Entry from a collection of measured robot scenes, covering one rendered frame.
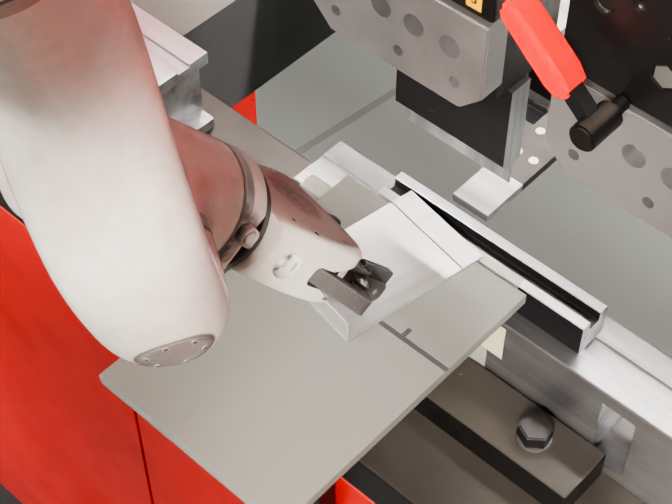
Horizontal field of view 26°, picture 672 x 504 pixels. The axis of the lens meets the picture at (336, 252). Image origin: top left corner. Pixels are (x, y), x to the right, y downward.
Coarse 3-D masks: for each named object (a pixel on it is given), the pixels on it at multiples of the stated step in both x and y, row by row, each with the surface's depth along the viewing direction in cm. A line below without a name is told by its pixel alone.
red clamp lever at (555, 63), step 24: (528, 0) 81; (528, 24) 81; (552, 24) 82; (528, 48) 82; (552, 48) 81; (552, 72) 82; (576, 72) 82; (576, 96) 82; (600, 120) 82; (576, 144) 83
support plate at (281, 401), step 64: (256, 320) 106; (320, 320) 106; (384, 320) 106; (448, 320) 106; (128, 384) 103; (192, 384) 103; (256, 384) 103; (320, 384) 103; (384, 384) 103; (192, 448) 99; (256, 448) 99; (320, 448) 99
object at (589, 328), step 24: (432, 192) 114; (456, 216) 113; (480, 240) 112; (504, 240) 111; (504, 264) 111; (528, 264) 110; (528, 288) 108; (552, 288) 109; (576, 288) 108; (528, 312) 110; (552, 312) 107; (576, 312) 108; (600, 312) 107; (552, 336) 109; (576, 336) 107
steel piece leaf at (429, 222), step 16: (400, 208) 113; (416, 208) 113; (416, 224) 112; (432, 224) 112; (448, 224) 112; (432, 240) 111; (448, 240) 111; (464, 240) 111; (464, 256) 110; (480, 256) 110
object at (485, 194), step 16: (544, 96) 123; (544, 128) 118; (528, 144) 117; (544, 144) 117; (528, 160) 116; (544, 160) 116; (480, 176) 115; (496, 176) 115; (512, 176) 115; (528, 176) 115; (464, 192) 114; (480, 192) 114; (496, 192) 114; (512, 192) 114; (480, 208) 113; (496, 208) 113
